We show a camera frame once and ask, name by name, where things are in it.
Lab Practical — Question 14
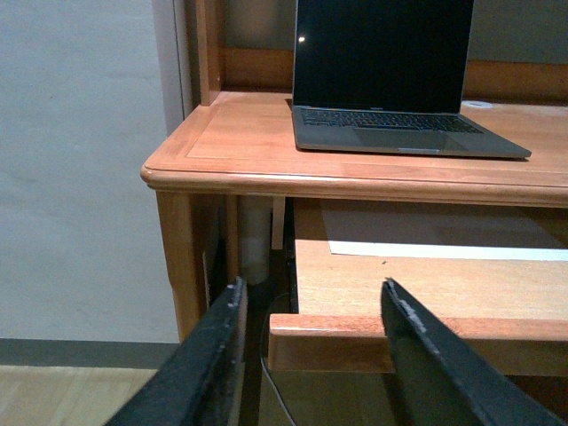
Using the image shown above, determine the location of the white paper sheet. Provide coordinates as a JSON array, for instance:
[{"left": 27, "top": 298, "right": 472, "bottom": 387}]
[{"left": 321, "top": 200, "right": 567, "bottom": 262}]

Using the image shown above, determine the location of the grey open laptop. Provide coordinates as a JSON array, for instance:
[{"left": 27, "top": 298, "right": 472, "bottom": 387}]
[{"left": 292, "top": 1, "right": 530, "bottom": 160}]

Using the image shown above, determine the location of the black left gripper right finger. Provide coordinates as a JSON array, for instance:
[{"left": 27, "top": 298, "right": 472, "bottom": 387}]
[{"left": 381, "top": 278, "right": 564, "bottom": 425}]

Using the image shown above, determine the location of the white cable on floor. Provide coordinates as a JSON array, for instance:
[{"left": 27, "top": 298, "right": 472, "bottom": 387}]
[{"left": 259, "top": 292, "right": 296, "bottom": 426}]

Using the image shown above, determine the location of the white cable grommet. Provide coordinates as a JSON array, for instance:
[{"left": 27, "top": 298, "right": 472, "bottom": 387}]
[{"left": 462, "top": 100, "right": 493, "bottom": 109}]

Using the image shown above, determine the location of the wooden pull-out keyboard tray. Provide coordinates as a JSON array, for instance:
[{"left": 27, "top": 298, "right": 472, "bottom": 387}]
[{"left": 268, "top": 198, "right": 567, "bottom": 376}]

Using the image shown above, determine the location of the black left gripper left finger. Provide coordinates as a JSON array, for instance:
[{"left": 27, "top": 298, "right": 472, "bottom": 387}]
[{"left": 106, "top": 278, "right": 247, "bottom": 425}]

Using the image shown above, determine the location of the wooden desk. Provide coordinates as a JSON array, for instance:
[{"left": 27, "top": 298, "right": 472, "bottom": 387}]
[{"left": 141, "top": 1, "right": 567, "bottom": 337}]

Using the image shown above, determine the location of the white pipe behind desk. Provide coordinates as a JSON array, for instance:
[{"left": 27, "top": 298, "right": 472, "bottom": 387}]
[{"left": 238, "top": 195, "right": 271, "bottom": 285}]

